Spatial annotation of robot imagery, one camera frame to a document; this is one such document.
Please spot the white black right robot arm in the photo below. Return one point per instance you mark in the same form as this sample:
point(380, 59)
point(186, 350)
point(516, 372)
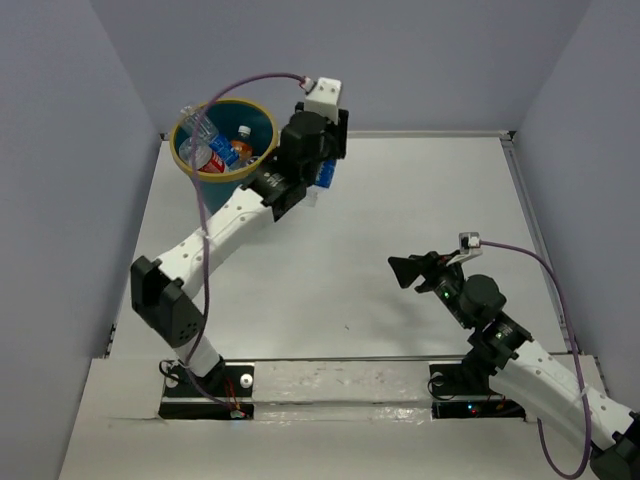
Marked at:
point(515, 365)

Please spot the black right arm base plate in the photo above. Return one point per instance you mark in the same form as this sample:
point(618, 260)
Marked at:
point(459, 388)

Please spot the clear bottle red label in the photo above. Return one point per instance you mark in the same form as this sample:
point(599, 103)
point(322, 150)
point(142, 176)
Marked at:
point(199, 156)

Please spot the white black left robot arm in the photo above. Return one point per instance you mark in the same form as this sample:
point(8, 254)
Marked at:
point(163, 290)

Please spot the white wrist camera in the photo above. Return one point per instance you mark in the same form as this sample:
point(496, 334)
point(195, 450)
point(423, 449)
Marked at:
point(322, 96)
point(469, 248)

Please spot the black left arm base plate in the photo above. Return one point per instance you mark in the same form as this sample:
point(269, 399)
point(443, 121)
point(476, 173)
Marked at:
point(227, 399)

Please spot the teal bin yellow rim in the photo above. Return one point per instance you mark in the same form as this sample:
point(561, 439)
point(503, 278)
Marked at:
point(228, 115)

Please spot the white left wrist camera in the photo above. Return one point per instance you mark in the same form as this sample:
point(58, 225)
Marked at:
point(322, 96)

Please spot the orange label tea bottle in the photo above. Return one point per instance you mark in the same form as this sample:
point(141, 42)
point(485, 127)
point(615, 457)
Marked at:
point(242, 143)

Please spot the blue label Pocari bottle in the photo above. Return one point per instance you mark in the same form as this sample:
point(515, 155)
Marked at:
point(197, 125)

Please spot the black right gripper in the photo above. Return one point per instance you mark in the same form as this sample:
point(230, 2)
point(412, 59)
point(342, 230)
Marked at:
point(431, 264)

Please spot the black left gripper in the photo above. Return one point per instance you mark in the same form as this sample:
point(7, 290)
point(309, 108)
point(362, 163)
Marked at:
point(337, 135)

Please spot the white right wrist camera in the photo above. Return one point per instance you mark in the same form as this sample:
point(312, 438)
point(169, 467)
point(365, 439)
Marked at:
point(469, 248)

